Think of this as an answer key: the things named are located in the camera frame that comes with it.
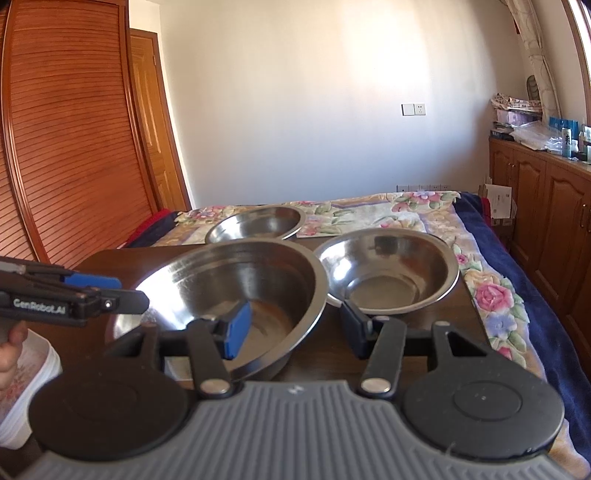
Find floral blanket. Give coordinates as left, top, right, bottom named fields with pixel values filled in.
left=152, top=190, right=583, bottom=478

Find folded patterned cloth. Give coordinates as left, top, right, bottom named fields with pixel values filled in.
left=490, top=92, right=543, bottom=112

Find wooden door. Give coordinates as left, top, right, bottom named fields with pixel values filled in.
left=128, top=28, right=193, bottom=213

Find medium stainless steel bowl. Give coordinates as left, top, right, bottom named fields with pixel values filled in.
left=314, top=227, right=461, bottom=315

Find clear plastic bags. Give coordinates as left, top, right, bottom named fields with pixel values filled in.
left=512, top=121, right=561, bottom=152

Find navy blanket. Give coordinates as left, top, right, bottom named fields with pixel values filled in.
left=455, top=191, right=591, bottom=462

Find small stainless steel bowl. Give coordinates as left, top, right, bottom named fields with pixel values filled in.
left=204, top=206, right=306, bottom=245

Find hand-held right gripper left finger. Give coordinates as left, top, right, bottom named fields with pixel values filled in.
left=104, top=301, right=254, bottom=400

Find pink box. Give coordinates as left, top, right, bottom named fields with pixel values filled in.
left=496, top=110, right=539, bottom=127

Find wooden louvered wardrobe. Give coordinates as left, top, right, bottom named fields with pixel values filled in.
left=0, top=0, right=160, bottom=273

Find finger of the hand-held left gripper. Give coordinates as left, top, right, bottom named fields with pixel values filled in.
left=60, top=271, right=122, bottom=291
left=88, top=288, right=151, bottom=315

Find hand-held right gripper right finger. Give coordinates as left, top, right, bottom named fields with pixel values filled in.
left=339, top=300, right=495, bottom=400

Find white cardboard box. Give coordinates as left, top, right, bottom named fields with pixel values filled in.
left=478, top=182, right=513, bottom=227

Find wooden cabinet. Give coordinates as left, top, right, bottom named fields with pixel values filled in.
left=488, top=137, right=591, bottom=296

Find person's left hand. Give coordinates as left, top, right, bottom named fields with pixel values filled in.
left=0, top=320, right=29, bottom=391

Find red cloth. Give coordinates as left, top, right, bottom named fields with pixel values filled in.
left=124, top=209, right=174, bottom=247

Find patterned beige curtain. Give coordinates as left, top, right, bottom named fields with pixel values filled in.
left=505, top=0, right=561, bottom=118

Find large stainless steel bowl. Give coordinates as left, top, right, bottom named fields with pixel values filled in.
left=105, top=239, right=328, bottom=381

